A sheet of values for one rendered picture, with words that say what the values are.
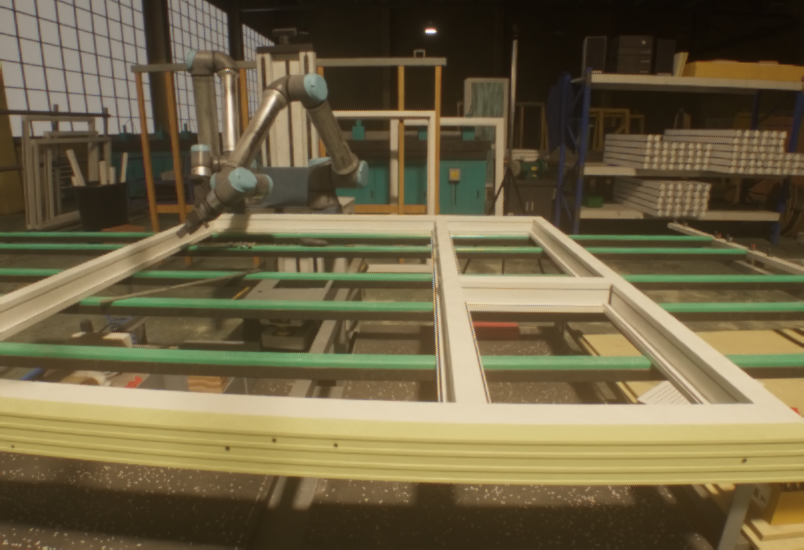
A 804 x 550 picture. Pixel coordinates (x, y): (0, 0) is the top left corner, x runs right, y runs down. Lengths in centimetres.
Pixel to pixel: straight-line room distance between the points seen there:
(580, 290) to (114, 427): 98
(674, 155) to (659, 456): 532
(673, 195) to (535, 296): 471
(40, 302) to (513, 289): 117
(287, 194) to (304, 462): 226
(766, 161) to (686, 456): 552
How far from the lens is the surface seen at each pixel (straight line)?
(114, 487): 117
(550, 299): 117
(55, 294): 141
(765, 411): 78
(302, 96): 208
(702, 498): 112
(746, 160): 598
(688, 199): 586
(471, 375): 71
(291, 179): 274
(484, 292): 113
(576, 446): 62
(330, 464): 62
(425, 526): 95
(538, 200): 548
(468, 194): 556
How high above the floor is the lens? 129
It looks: 15 degrees down
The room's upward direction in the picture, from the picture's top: straight up
